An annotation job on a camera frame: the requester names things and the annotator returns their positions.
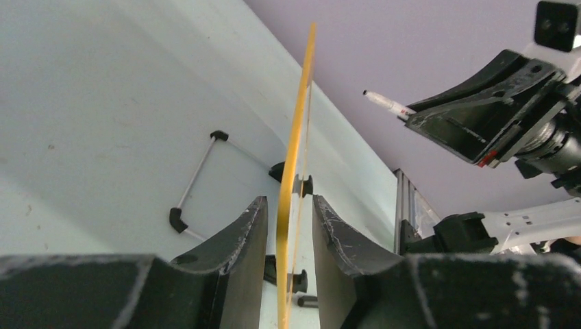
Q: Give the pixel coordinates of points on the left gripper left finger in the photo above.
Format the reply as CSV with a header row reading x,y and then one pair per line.
x,y
217,284

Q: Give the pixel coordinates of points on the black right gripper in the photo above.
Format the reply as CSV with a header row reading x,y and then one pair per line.
x,y
493,115

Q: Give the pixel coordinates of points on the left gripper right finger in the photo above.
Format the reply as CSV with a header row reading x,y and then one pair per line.
x,y
362,285

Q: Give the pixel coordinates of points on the black marker cap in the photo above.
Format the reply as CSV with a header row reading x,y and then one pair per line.
x,y
308,301

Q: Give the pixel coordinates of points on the black whiteboard marker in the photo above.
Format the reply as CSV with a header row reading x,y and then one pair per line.
x,y
399,110

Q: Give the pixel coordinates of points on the yellow framed whiteboard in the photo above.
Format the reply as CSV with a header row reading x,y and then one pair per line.
x,y
294,178

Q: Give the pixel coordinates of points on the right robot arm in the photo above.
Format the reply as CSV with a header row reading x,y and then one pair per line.
x,y
533,196

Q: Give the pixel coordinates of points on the black left whiteboard foot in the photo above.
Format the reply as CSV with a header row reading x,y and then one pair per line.
x,y
299,281

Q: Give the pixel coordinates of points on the black whiteboard foot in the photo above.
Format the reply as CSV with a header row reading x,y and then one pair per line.
x,y
299,281
305,186

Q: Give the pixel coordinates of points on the black right whiteboard foot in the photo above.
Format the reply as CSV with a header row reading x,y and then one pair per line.
x,y
305,186

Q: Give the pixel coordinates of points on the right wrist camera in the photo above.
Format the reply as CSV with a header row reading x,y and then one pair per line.
x,y
556,37

